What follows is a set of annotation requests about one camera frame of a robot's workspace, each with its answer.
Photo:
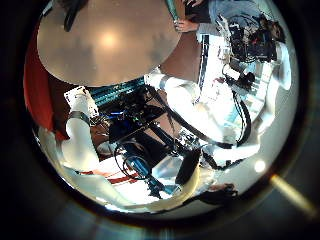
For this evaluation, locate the person in jeans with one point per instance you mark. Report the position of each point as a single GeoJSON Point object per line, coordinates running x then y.
{"type": "Point", "coordinates": [233, 10]}

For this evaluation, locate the black electronics box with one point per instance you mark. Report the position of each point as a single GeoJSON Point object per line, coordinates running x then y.
{"type": "Point", "coordinates": [133, 126]}

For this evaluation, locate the round ceiling light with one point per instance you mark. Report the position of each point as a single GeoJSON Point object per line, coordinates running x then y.
{"type": "Point", "coordinates": [260, 165]}

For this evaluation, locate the teal ribbed rack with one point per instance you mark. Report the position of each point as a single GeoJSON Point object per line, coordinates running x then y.
{"type": "Point", "coordinates": [113, 91]}

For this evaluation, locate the red panel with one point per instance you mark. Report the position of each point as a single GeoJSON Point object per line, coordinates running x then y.
{"type": "Point", "coordinates": [36, 93]}

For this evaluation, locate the small black camera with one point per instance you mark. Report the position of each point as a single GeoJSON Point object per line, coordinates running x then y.
{"type": "Point", "coordinates": [246, 80]}

